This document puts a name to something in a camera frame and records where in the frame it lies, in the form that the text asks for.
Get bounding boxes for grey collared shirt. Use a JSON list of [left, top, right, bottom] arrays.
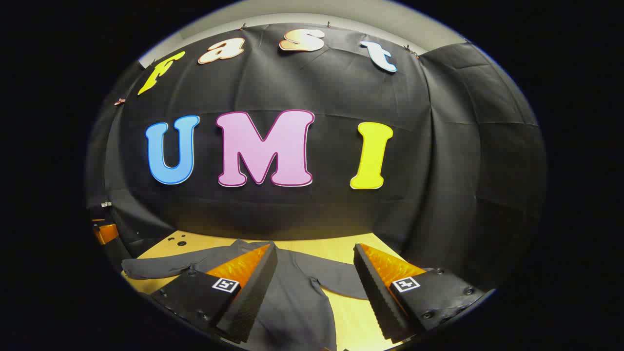
[[121, 239, 437, 351]]

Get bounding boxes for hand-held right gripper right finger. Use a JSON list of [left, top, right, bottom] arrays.
[[352, 242, 487, 342]]

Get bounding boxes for black backdrop cloth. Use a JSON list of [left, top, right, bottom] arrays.
[[85, 22, 549, 293]]

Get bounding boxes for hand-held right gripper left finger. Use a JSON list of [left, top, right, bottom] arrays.
[[150, 241, 279, 343]]

